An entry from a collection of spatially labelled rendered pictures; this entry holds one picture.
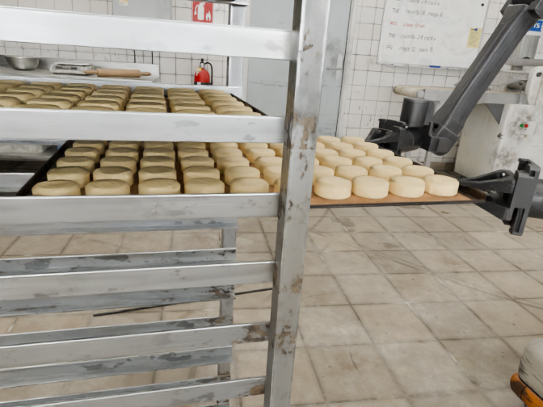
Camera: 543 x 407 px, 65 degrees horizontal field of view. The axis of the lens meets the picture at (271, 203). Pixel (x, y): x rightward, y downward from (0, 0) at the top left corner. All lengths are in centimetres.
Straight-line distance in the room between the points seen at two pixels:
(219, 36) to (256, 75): 403
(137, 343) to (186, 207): 19
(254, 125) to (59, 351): 35
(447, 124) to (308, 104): 68
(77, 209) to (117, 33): 19
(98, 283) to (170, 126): 20
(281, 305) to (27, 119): 34
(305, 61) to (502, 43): 76
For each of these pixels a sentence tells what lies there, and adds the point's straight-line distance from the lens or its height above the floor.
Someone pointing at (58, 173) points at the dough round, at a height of 97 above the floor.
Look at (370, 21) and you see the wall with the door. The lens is 476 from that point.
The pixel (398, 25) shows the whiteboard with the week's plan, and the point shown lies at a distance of 487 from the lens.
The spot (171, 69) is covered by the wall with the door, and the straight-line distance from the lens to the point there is 443.
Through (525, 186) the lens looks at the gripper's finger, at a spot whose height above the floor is 98.
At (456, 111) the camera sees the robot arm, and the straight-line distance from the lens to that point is 112.
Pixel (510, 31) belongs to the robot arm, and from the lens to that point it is 117.
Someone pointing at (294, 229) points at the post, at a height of 94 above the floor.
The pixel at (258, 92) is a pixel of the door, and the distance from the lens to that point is 451.
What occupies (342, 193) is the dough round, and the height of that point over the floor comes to 96.
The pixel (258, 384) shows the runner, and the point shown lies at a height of 69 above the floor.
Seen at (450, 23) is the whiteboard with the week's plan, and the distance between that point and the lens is 513.
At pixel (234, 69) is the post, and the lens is 90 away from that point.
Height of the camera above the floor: 113
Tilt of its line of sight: 19 degrees down
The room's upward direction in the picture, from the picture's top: 4 degrees clockwise
